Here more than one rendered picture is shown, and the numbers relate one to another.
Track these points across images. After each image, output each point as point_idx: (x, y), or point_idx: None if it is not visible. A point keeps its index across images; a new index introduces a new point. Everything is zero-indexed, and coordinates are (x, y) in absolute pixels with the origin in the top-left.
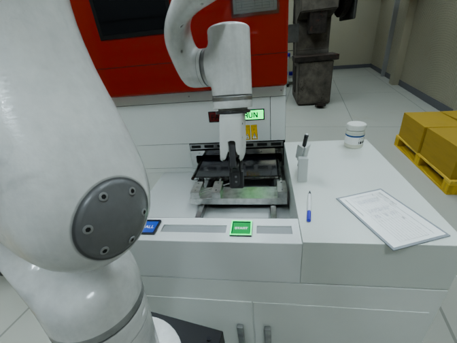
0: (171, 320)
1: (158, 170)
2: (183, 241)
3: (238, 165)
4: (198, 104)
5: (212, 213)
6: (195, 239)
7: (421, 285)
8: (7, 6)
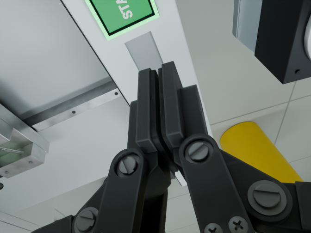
0: (307, 7)
1: (15, 221)
2: (199, 88)
3: (276, 191)
4: None
5: (27, 102)
6: (191, 73)
7: None
8: None
